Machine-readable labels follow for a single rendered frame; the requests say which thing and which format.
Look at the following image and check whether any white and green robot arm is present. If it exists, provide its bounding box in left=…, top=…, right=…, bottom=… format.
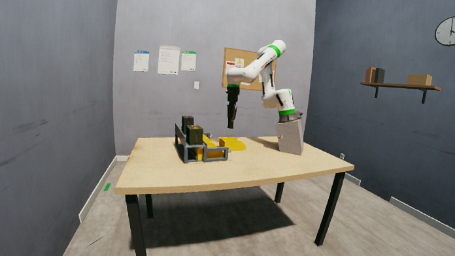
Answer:
left=225, top=40, right=303, bottom=123

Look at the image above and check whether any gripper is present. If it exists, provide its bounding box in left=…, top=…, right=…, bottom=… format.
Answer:
left=227, top=95, right=238, bottom=129

